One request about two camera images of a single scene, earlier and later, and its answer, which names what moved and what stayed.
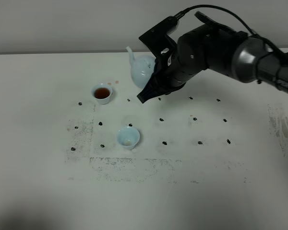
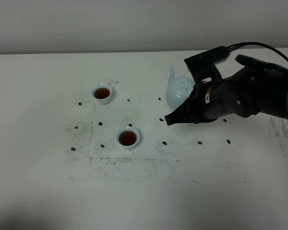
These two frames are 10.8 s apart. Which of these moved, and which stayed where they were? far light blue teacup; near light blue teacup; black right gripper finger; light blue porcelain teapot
Moved: light blue porcelain teapot; black right gripper finger
Stayed: near light blue teacup; far light blue teacup
